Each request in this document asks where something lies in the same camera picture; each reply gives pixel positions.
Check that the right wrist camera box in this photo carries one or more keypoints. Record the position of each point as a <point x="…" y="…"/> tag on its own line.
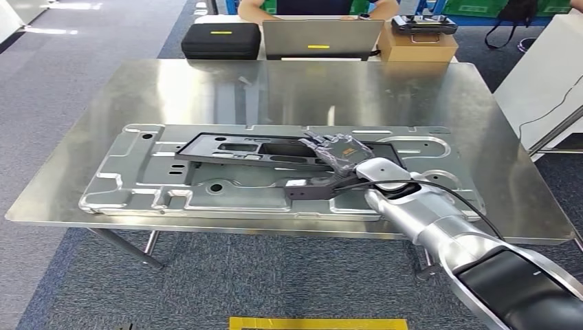
<point x="314" y="190"/>

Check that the silver laptop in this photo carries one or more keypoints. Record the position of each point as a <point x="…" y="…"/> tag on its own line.
<point x="319" y="38"/>

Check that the stainless steel workbench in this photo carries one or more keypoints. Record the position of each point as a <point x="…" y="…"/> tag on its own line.
<point x="296" y="91"/>

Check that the black handheld controller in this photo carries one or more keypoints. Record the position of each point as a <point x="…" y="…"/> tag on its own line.
<point x="423" y="23"/>

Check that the stamped silver metal plate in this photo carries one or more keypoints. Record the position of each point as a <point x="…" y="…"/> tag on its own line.
<point x="136" y="191"/>

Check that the person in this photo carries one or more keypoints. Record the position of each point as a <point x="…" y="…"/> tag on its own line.
<point x="255" y="11"/>

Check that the blue rack base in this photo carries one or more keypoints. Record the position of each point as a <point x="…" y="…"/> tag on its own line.
<point x="473" y="21"/>

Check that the black plastic panel part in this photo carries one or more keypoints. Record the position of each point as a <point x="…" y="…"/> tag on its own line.
<point x="205" y="150"/>

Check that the brown cardboard box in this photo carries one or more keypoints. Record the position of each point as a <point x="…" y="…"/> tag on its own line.
<point x="414" y="50"/>

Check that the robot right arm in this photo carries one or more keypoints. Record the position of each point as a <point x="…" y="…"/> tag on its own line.
<point x="455" y="237"/>

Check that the black hard carry case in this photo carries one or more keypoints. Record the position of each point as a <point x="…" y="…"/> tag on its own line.
<point x="221" y="43"/>

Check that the green plastic crate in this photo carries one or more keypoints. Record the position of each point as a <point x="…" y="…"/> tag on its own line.
<point x="553" y="5"/>
<point x="473" y="7"/>

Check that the yellow floor tape square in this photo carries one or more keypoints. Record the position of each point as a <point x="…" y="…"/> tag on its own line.
<point x="319" y="324"/>

